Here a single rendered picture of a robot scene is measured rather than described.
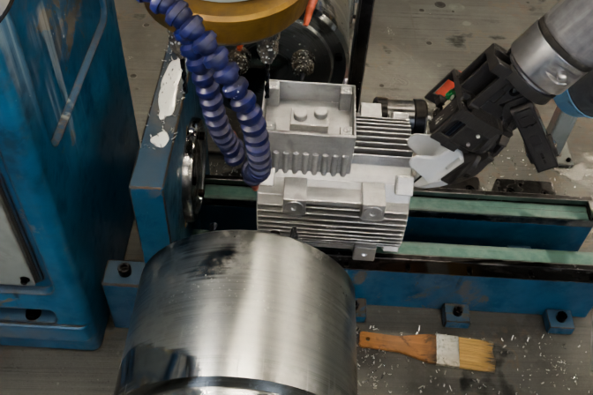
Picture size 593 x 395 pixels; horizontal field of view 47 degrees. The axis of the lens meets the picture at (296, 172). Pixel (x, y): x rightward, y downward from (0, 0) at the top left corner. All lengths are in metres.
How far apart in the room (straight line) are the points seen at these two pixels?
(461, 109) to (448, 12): 0.97
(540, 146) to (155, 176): 0.44
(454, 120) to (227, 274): 0.30
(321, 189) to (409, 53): 0.73
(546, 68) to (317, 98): 0.32
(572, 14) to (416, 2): 1.03
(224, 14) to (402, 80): 0.84
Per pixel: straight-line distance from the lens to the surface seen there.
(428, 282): 1.04
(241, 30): 0.69
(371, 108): 0.98
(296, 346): 0.65
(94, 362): 1.06
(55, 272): 0.90
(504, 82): 0.76
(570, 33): 0.72
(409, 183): 0.87
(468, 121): 0.76
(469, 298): 1.09
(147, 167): 0.80
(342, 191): 0.88
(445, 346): 1.07
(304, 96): 0.91
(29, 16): 0.74
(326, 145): 0.84
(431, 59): 1.55
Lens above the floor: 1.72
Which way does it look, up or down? 48 degrees down
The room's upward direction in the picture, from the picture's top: 4 degrees clockwise
